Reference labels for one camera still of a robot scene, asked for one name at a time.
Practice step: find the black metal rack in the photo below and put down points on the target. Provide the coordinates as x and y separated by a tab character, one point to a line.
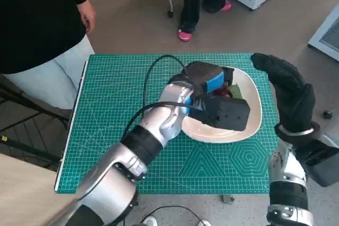
5	141

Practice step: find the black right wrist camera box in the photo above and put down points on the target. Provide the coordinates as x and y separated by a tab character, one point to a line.
323	165

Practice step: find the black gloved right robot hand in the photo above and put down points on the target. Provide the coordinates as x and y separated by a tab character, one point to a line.
294	96

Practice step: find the beige wooden board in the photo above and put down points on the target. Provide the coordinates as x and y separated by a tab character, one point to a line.
21	197

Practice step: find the standing person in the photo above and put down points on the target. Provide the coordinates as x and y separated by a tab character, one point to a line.
31	11

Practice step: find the white round floor object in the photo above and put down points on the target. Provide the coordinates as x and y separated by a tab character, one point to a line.
151	221
204	222

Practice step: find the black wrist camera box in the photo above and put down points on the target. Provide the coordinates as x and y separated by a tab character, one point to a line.
323	165
225	115

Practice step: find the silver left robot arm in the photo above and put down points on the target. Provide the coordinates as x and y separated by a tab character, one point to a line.
106	183

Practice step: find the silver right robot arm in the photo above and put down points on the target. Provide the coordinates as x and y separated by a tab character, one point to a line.
288	191

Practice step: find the grey metal table bracket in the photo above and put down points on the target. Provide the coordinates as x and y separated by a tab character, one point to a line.
227	199

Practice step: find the green cutting mat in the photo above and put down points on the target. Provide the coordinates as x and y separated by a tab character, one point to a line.
111	91

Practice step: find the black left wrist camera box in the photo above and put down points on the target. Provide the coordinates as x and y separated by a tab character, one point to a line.
225	115

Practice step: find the small black caster wheel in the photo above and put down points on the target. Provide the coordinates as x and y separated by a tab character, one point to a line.
328	114

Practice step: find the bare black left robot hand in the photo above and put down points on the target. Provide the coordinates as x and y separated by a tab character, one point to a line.
204	75

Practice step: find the red toy grape bunch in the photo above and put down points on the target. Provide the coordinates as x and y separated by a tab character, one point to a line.
234	91

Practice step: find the small white mesh cabinet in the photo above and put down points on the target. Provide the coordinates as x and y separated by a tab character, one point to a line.
328	35

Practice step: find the white square plate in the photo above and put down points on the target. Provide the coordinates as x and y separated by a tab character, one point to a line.
212	134

